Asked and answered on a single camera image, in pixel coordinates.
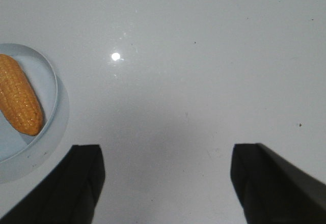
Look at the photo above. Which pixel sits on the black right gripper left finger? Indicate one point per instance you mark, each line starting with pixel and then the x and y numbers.
pixel 69 194

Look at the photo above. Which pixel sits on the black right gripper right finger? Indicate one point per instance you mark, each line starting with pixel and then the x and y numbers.
pixel 272 190

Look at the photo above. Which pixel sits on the light blue plate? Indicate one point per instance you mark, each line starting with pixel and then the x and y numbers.
pixel 43 79

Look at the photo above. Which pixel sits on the orange corn cob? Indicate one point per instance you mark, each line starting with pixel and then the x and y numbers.
pixel 19 103

